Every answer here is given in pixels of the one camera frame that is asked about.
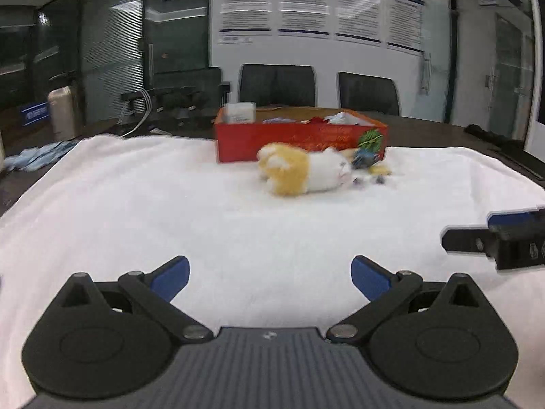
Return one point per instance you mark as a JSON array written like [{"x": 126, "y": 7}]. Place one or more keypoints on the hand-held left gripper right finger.
[{"x": 368, "y": 277}]

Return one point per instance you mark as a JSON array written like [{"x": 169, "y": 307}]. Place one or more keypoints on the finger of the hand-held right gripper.
[
  {"x": 466, "y": 240},
  {"x": 511, "y": 219}
]

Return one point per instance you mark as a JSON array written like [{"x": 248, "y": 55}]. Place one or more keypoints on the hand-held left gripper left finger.
[{"x": 172, "y": 275}]

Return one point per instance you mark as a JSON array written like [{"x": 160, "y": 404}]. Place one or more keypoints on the blue toy figure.
[{"x": 364, "y": 158}]

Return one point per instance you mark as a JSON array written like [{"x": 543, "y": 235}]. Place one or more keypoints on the yellow white plush dog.
[{"x": 298, "y": 170}]

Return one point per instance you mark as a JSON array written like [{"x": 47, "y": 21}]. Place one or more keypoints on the red cardboard box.
[{"x": 255, "y": 140}]

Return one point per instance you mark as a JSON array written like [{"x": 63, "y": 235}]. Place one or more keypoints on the white towel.
[{"x": 213, "y": 230}]

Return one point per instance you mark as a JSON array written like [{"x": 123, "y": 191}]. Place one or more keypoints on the black bundle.
[{"x": 489, "y": 134}]

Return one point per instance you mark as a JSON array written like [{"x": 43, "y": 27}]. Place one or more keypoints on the small yellow packet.
[{"x": 379, "y": 170}]

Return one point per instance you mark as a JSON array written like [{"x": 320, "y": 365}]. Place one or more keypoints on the white medicine box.
[{"x": 240, "y": 113}]

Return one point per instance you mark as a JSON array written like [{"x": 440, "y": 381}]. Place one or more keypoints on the black office chair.
[
  {"x": 368, "y": 93},
  {"x": 187, "y": 87},
  {"x": 276, "y": 85}
]

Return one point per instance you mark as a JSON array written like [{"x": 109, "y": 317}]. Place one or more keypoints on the light blue cloth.
[{"x": 38, "y": 155}]

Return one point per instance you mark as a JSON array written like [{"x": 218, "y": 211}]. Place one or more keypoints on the clear glass door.
[{"x": 438, "y": 51}]

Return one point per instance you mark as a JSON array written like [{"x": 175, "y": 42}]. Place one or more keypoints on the silver thermos flask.
[{"x": 63, "y": 113}]

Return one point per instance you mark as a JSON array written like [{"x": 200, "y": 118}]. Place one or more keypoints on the blue desk sign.
[{"x": 35, "y": 114}]

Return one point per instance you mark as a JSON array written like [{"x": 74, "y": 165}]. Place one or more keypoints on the blue white door sign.
[{"x": 491, "y": 0}]

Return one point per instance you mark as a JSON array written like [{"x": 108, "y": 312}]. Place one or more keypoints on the dark glass door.
[{"x": 179, "y": 38}]

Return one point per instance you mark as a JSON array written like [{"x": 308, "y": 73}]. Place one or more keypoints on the wall poster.
[
  {"x": 246, "y": 4},
  {"x": 404, "y": 21},
  {"x": 304, "y": 4},
  {"x": 357, "y": 12}
]

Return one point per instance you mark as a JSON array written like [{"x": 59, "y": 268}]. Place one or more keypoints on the small wall label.
[{"x": 234, "y": 39}]

